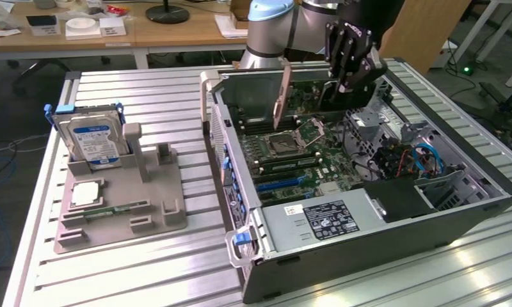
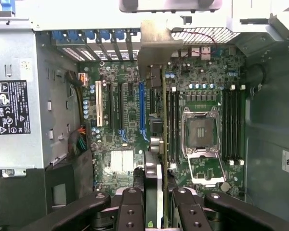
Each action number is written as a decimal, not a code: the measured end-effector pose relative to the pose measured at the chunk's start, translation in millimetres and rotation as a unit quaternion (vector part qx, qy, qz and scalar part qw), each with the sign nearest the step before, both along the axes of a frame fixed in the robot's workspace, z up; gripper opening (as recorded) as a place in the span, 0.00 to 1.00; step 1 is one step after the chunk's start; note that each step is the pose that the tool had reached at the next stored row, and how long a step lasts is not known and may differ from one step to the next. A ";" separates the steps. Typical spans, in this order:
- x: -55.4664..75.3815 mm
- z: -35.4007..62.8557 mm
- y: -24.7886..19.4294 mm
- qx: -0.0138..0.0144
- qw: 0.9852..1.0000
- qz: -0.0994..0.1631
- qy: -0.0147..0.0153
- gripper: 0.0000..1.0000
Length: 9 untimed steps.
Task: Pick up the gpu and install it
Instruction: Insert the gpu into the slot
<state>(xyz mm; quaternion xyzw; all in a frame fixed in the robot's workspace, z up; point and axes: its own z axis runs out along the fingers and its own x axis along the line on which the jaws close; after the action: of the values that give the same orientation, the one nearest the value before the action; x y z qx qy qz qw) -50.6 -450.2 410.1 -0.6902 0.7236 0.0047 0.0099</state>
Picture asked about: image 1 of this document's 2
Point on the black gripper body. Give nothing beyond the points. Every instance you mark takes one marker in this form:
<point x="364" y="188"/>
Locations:
<point x="367" y="16"/>

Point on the green graphics card black shroud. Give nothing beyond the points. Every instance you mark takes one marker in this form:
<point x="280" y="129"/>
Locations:
<point x="307" y="96"/>

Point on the wooden cabinet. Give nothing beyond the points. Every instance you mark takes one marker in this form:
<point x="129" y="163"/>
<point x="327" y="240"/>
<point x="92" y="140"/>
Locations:
<point x="435" y="32"/>

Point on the silver socket cover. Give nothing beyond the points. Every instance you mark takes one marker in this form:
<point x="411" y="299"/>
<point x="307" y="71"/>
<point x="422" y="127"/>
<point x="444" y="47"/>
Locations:
<point x="316" y="122"/>

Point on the metal drive cage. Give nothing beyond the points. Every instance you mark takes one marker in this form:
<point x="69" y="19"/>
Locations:
<point x="367" y="140"/>

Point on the black RAM slot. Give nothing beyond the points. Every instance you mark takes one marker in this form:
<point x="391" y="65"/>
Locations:
<point x="279" y="176"/>
<point x="262" y="126"/>
<point x="282" y="159"/>
<point x="282" y="172"/>
<point x="263" y="130"/>
<point x="262" y="123"/>
<point x="260" y="120"/>

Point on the stack of papers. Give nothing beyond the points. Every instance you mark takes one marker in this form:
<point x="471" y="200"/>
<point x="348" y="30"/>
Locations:
<point x="230" y="28"/>

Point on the cardboard box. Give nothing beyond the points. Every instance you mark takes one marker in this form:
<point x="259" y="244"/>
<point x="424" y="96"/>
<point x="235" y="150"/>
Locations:
<point x="239" y="14"/>

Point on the CPU socket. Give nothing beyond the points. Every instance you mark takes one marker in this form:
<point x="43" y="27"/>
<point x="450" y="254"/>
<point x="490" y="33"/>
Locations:
<point x="283" y="144"/>

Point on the green motherboard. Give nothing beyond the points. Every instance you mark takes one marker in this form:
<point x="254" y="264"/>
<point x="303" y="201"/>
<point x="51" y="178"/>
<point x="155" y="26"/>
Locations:
<point x="332" y="166"/>

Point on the green RAM stick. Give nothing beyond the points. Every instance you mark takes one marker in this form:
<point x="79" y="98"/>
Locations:
<point x="111" y="211"/>
<point x="290" y="164"/>

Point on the silver chipset heatsink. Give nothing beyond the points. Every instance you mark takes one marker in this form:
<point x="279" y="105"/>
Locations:
<point x="332" y="188"/>

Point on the black expansion slot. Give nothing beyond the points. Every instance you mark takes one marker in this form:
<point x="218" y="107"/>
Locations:
<point x="278" y="180"/>

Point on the black plastic shroud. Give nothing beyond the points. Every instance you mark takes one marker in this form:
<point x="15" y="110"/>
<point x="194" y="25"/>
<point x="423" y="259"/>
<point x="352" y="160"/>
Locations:
<point x="396" y="198"/>

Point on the wooden desk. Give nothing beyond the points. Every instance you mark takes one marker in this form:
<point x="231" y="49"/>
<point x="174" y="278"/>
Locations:
<point x="175" y="35"/>

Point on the blue card retainer clip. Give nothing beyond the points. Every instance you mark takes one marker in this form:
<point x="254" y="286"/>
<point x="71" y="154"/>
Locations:
<point x="226" y="160"/>

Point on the grey metal disk bay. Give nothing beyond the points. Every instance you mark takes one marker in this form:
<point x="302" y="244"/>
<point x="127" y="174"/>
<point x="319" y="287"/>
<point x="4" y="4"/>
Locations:
<point x="448" y="192"/>

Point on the blue expansion slot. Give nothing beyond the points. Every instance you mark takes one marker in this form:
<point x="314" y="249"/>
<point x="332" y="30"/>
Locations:
<point x="279" y="186"/>

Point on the black lamp base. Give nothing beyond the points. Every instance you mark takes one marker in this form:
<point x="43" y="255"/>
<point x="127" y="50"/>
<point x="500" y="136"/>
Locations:
<point x="168" y="14"/>

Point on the grey power supply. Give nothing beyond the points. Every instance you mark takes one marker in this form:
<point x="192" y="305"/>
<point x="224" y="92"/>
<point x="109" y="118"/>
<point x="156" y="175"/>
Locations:
<point x="290" y="230"/>

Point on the white labelled box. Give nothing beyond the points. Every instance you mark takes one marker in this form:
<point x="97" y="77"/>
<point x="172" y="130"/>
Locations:
<point x="112" y="30"/>

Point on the red packet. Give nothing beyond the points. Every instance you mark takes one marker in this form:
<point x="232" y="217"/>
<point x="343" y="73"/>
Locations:
<point x="116" y="10"/>

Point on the black open PC case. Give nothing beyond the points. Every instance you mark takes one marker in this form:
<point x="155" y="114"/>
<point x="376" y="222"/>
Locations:
<point x="367" y="256"/>

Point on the blue case latch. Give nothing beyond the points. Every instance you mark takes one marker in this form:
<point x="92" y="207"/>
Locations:
<point x="240" y="239"/>

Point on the white round dish block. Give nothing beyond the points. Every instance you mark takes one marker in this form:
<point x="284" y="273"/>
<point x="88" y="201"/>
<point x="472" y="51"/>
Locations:
<point x="83" y="32"/>

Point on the grey parts rack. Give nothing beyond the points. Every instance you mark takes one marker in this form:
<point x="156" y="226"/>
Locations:
<point x="154" y="198"/>

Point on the hard disk blue carrier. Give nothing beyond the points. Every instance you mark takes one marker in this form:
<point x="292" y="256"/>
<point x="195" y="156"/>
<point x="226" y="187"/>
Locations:
<point x="89" y="140"/>

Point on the white box black top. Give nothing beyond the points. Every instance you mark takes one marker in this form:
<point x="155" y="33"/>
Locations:
<point x="43" y="28"/>

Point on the grey cup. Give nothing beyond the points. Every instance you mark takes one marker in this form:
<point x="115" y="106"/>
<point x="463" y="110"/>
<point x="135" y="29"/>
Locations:
<point x="45" y="4"/>

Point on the black chair base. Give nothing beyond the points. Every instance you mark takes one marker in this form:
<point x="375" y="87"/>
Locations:
<point x="33" y="72"/>

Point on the silver CPU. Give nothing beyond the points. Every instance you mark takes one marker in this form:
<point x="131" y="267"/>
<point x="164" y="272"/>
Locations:
<point x="87" y="195"/>

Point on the white paper card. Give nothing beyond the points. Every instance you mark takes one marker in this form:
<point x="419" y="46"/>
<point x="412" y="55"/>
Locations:
<point x="4" y="33"/>

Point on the clear plastic bag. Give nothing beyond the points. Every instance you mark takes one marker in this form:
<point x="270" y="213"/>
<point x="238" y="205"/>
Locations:
<point x="0" y="16"/>

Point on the green lit switch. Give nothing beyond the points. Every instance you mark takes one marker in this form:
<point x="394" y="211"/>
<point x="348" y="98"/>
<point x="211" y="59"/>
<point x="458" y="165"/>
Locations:
<point x="467" y="69"/>

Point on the white table frame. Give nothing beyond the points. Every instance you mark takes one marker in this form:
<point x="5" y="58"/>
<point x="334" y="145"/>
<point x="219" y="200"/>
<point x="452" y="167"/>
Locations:
<point x="492" y="41"/>

